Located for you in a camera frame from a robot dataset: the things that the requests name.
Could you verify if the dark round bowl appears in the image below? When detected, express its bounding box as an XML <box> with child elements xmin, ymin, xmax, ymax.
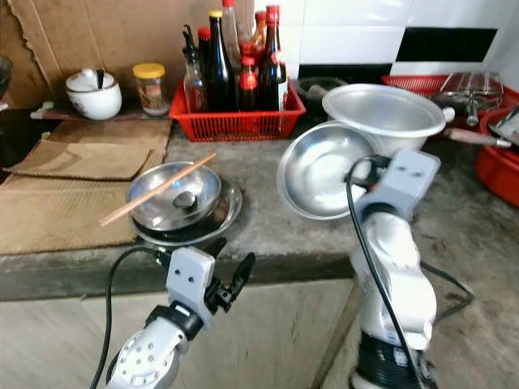
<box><xmin>294</xmin><ymin>75</ymin><xmax>350</xmax><ymax>103</ymax></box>

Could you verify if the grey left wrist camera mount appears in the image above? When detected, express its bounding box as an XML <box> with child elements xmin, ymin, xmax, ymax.
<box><xmin>165</xmin><ymin>246</ymin><xmax>218</xmax><ymax>315</ymax></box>

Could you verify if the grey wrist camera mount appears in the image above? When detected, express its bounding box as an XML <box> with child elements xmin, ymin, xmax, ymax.
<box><xmin>165</xmin><ymin>246</ymin><xmax>218</xmax><ymax>315</ymax></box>
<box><xmin>368</xmin><ymin>147</ymin><xmax>442</xmax><ymax>220</ymax></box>

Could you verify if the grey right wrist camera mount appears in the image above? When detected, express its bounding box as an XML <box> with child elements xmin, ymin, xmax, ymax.
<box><xmin>368</xmin><ymin>147</ymin><xmax>442</xmax><ymax>220</ymax></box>

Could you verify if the white ceramic lidded pot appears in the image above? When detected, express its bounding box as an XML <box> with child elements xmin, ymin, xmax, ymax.
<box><xmin>65</xmin><ymin>67</ymin><xmax>123</xmax><ymax>122</ymax></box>

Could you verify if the metal wire rack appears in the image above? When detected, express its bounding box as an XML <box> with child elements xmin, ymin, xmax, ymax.
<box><xmin>437</xmin><ymin>71</ymin><xmax>508</xmax><ymax>107</ymax></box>

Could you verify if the black right arm rear cable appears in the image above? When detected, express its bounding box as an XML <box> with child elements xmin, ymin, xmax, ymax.
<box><xmin>420</xmin><ymin>258</ymin><xmax>476</xmax><ymax>323</ymax></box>

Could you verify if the tall clear glass bottle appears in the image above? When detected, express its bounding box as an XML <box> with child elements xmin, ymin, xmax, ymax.
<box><xmin>220</xmin><ymin>0</ymin><xmax>245</xmax><ymax>62</ymax></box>

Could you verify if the small brown cardboard mat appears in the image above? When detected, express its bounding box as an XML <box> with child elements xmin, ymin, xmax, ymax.
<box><xmin>11</xmin><ymin>139</ymin><xmax>154</xmax><ymax>182</ymax></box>

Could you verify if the large aluminium pot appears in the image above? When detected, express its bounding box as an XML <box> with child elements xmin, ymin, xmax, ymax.
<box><xmin>321</xmin><ymin>83</ymin><xmax>456</xmax><ymax>160</ymax></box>

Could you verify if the clear bottle black pump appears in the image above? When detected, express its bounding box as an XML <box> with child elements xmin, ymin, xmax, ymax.
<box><xmin>182</xmin><ymin>24</ymin><xmax>207</xmax><ymax>113</ymax></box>

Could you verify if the large brown cardboard mat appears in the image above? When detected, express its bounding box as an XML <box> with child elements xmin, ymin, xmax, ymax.
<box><xmin>0</xmin><ymin>117</ymin><xmax>172</xmax><ymax>257</ymax></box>

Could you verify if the flat red plastic basket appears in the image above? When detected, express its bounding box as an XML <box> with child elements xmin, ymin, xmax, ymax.
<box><xmin>380</xmin><ymin>72</ymin><xmax>519</xmax><ymax>108</ymax></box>

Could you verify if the brown cardboard wall sheet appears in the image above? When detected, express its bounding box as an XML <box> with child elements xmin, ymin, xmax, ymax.
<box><xmin>6</xmin><ymin>0</ymin><xmax>262</xmax><ymax>108</ymax></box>

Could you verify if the small sauce bottle red cap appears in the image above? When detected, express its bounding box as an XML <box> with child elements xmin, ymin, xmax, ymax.
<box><xmin>238</xmin><ymin>54</ymin><xmax>261</xmax><ymax>113</ymax></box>

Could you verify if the grey metal wok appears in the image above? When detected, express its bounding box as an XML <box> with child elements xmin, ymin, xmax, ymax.
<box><xmin>0</xmin><ymin>54</ymin><xmax>14</xmax><ymax>100</ymax></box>

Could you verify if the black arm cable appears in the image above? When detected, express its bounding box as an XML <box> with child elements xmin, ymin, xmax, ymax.
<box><xmin>101</xmin><ymin>245</ymin><xmax>172</xmax><ymax>389</ymax></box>
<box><xmin>344</xmin><ymin>156</ymin><xmax>424</xmax><ymax>389</ymax></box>
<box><xmin>420</xmin><ymin>258</ymin><xmax>476</xmax><ymax>323</ymax></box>

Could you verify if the dark bottle yellow cap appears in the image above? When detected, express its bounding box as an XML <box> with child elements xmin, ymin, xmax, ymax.
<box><xmin>204</xmin><ymin>9</ymin><xmax>238</xmax><ymax>113</ymax></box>

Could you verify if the wooden chopstick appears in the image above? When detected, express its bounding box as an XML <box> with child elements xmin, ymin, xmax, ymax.
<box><xmin>99</xmin><ymin>152</ymin><xmax>219</xmax><ymax>228</ymax></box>

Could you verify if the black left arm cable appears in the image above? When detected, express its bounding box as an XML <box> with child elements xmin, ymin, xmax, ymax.
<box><xmin>101</xmin><ymin>245</ymin><xmax>172</xmax><ymax>389</ymax></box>

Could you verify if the red plastic bottle basket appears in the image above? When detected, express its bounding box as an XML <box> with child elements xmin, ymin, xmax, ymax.
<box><xmin>168</xmin><ymin>78</ymin><xmax>308</xmax><ymax>143</ymax></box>

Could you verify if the amber bottle red cap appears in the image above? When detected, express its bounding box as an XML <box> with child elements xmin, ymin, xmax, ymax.
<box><xmin>251</xmin><ymin>9</ymin><xmax>269</xmax><ymax>49</ymax></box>

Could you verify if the steel lid with knob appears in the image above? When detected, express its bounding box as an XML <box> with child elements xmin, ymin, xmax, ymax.
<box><xmin>127</xmin><ymin>161</ymin><xmax>223</xmax><ymax>233</ymax></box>

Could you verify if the tall dark bottle red cap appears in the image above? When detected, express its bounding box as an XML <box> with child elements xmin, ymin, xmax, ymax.
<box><xmin>259</xmin><ymin>4</ymin><xmax>288</xmax><ymax>111</ymax></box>

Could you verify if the wide shiny steel bowl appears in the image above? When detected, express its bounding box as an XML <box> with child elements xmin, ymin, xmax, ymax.
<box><xmin>275</xmin><ymin>121</ymin><xmax>384</xmax><ymax>222</ymax></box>

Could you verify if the glass jar yellow lid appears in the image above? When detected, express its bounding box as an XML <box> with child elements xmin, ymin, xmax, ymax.
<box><xmin>132</xmin><ymin>62</ymin><xmax>168</xmax><ymax>118</ymax></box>

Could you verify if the knife with pale handle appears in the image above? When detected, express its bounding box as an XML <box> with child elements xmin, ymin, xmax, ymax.
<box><xmin>445</xmin><ymin>105</ymin><xmax>519</xmax><ymax>149</ymax></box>

